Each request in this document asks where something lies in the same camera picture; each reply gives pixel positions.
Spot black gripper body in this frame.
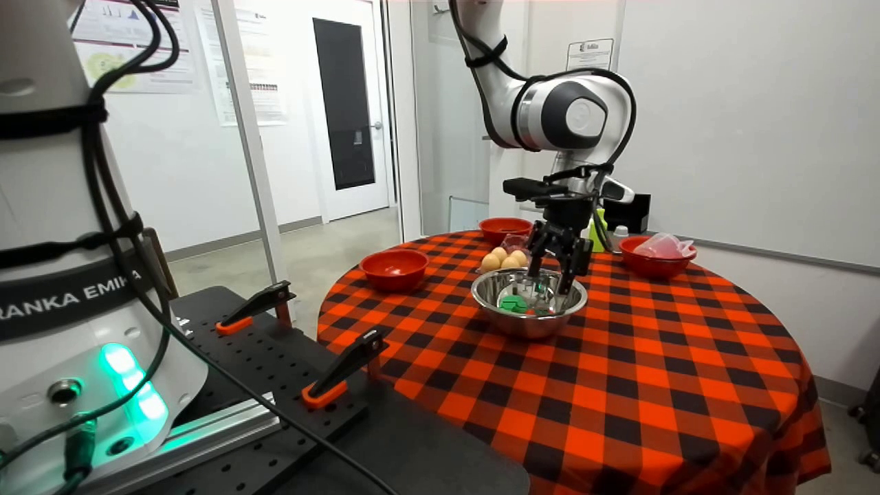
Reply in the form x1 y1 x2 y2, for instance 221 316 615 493
537 196 599 243

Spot green bottle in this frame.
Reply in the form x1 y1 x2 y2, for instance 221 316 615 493
588 206 615 257

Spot clear bag of beige balls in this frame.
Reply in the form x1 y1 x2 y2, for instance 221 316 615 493
478 246 534 276

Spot empty red bowl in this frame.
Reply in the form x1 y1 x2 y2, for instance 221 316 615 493
478 214 537 249
357 249 431 297

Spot green toy vegetable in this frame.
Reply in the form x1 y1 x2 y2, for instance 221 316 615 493
498 289 537 316

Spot black box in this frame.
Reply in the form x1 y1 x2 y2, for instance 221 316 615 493
602 190 654 236

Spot steel mixing bowl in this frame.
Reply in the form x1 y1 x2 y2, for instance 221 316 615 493
468 268 592 344

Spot red bowl with plastic bag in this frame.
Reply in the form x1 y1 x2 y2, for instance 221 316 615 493
618 235 698 283

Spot clear plastic bag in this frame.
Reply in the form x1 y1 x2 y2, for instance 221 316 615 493
632 231 696 261

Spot orange black checkered tablecloth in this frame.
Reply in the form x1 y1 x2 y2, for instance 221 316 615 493
313 228 835 495

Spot white door with dark window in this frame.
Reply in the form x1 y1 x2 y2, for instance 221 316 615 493
302 0 397 227

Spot black orange clamp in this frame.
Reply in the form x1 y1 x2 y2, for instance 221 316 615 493
299 324 393 414
215 282 298 342

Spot black perforated mounting table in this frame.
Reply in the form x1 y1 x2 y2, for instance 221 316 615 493
134 283 534 495

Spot dark floor stand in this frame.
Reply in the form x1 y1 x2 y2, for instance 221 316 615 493
850 366 880 455

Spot white paper notice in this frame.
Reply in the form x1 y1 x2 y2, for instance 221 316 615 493
229 0 288 126

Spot silver base mounting plate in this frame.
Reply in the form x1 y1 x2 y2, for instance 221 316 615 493
108 394 283 484

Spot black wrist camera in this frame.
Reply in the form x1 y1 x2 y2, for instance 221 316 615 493
500 177 573 205

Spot small wall sign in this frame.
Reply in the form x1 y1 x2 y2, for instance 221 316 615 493
564 36 615 71

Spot thin black cable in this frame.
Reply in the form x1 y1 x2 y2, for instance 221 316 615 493
126 257 401 495

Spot grey metal frame post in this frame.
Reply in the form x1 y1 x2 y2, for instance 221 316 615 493
212 0 288 289

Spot thick black cable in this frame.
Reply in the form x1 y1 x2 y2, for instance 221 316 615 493
0 0 181 470

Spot black strap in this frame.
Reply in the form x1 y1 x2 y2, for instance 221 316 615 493
0 96 112 143
0 214 145 276

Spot wall poster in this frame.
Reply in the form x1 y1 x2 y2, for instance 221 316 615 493
69 0 201 93

